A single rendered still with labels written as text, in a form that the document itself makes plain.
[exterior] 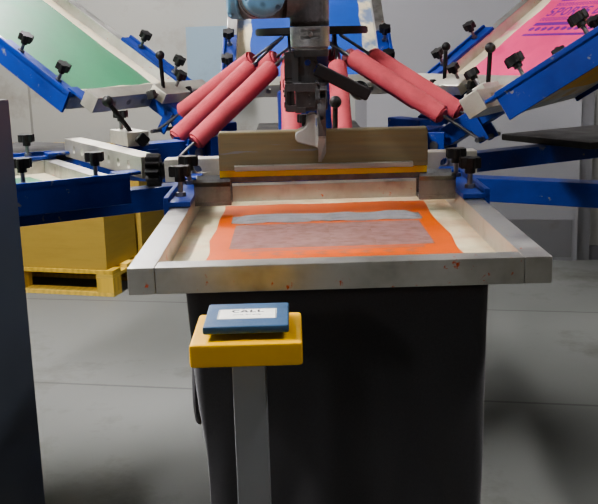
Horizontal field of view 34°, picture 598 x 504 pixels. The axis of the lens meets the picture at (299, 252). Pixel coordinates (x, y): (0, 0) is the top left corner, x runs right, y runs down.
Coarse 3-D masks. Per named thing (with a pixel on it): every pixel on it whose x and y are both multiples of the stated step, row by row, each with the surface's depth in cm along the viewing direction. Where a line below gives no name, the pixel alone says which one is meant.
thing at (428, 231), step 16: (336, 208) 195; (352, 208) 194; (368, 208) 194; (384, 208) 193; (400, 208) 193; (416, 208) 192; (336, 224) 178; (352, 224) 178; (368, 224) 177; (384, 224) 177; (400, 224) 176; (416, 224) 176; (432, 224) 176; (336, 240) 164; (352, 240) 164; (368, 240) 163; (384, 240) 163; (400, 240) 163; (416, 240) 162; (432, 240) 162; (448, 240) 162; (336, 256) 152
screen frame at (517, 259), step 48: (240, 192) 206; (288, 192) 206; (336, 192) 206; (384, 192) 206; (528, 240) 143; (144, 288) 133; (192, 288) 133; (240, 288) 133; (288, 288) 133; (336, 288) 134
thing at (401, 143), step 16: (336, 128) 189; (352, 128) 188; (368, 128) 188; (384, 128) 188; (400, 128) 188; (416, 128) 188; (224, 144) 187; (240, 144) 187; (256, 144) 187; (272, 144) 187; (288, 144) 188; (304, 144) 188; (336, 144) 188; (352, 144) 188; (368, 144) 188; (384, 144) 188; (400, 144) 188; (416, 144) 188; (224, 160) 188; (240, 160) 188; (256, 160) 188; (272, 160) 188; (288, 160) 188; (304, 160) 188; (336, 160) 188; (352, 160) 189; (368, 160) 189; (384, 160) 189; (400, 160) 189; (416, 160) 189
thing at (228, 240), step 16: (240, 208) 198; (256, 208) 198; (272, 208) 197; (288, 208) 197; (304, 208) 196; (320, 208) 196; (224, 224) 181; (240, 224) 181; (256, 224) 181; (272, 224) 180; (288, 224) 180; (304, 224) 179; (320, 224) 179; (224, 240) 167; (240, 240) 166; (256, 240) 166; (272, 240) 166; (288, 240) 165; (304, 240) 165; (320, 240) 165; (208, 256) 155; (224, 256) 155; (272, 256) 154; (288, 256) 153; (304, 256) 153; (320, 256) 153
